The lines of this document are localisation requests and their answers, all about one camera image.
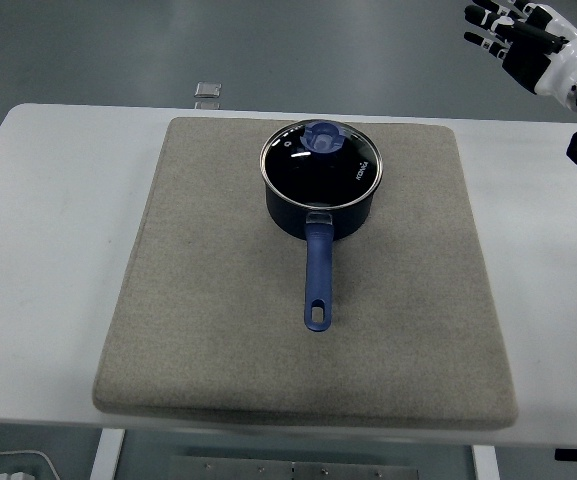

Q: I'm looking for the white table leg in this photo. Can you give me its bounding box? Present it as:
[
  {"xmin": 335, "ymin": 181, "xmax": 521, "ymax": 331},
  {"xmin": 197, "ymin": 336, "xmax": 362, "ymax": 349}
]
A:
[
  {"xmin": 471, "ymin": 443, "xmax": 501, "ymax": 480},
  {"xmin": 89, "ymin": 428, "xmax": 127, "ymax": 480}
]

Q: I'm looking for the dark blue saucepan with handle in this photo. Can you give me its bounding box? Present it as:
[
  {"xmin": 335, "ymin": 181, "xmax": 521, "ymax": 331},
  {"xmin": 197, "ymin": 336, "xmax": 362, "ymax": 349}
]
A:
[{"xmin": 264, "ymin": 172, "xmax": 374, "ymax": 334}]

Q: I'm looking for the white cable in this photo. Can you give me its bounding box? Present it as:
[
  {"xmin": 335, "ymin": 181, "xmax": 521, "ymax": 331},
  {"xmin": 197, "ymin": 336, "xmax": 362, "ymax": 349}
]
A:
[{"xmin": 0, "ymin": 449, "xmax": 55, "ymax": 480}]

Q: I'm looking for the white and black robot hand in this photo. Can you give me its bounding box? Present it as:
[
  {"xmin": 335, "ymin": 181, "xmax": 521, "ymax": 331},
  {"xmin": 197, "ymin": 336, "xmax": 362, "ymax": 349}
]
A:
[{"xmin": 462, "ymin": 0, "xmax": 577, "ymax": 99}]

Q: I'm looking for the grey metal plate with screws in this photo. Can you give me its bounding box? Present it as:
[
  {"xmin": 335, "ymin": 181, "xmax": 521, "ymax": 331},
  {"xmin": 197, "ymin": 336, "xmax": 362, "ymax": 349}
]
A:
[{"xmin": 169, "ymin": 454, "xmax": 419, "ymax": 480}]

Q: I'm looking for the glass pot lid blue knob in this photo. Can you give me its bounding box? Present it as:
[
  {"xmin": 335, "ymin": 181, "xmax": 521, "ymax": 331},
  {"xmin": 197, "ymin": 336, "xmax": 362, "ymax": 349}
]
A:
[{"xmin": 259, "ymin": 119, "xmax": 384, "ymax": 209}]

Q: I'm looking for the beige fabric mat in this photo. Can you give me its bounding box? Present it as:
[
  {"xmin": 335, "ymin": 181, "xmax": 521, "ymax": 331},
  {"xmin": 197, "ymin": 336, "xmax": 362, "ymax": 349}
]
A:
[{"xmin": 91, "ymin": 116, "xmax": 520, "ymax": 431}]

